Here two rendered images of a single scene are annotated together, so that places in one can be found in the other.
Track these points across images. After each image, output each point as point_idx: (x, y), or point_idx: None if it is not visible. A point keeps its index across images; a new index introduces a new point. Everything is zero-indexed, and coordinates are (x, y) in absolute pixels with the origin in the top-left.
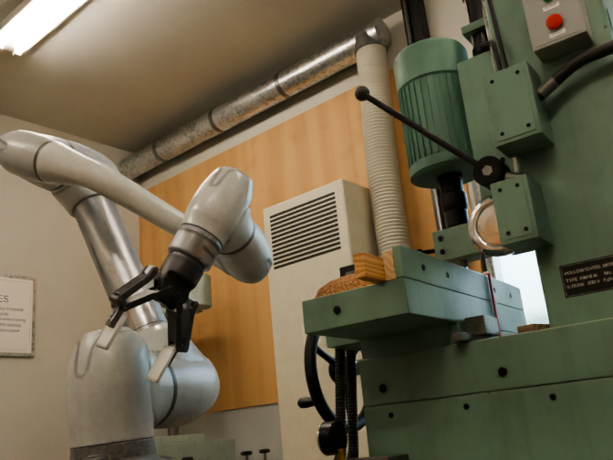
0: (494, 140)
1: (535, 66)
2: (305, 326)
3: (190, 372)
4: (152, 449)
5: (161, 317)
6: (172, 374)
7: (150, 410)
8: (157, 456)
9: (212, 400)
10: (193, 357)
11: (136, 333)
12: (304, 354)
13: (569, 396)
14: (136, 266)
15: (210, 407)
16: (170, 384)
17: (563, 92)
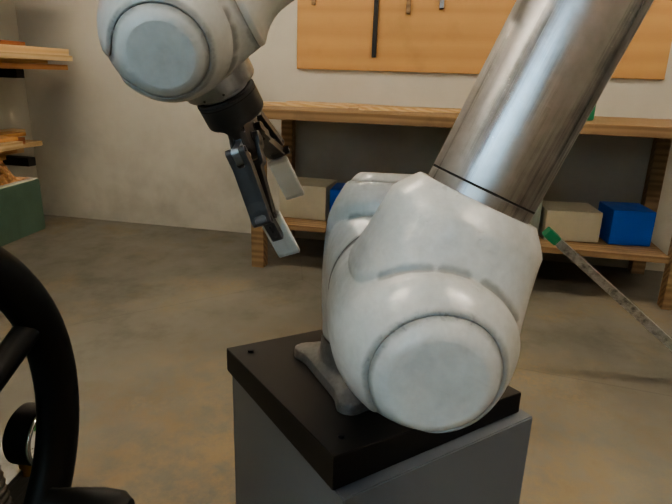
0: None
1: None
2: (42, 217)
3: (331, 284)
4: (322, 353)
5: (439, 154)
6: (332, 271)
7: (323, 301)
8: (326, 369)
9: (343, 379)
10: (350, 262)
11: (347, 186)
12: (68, 336)
13: None
14: (513, 6)
15: (361, 402)
16: (327, 284)
17: None
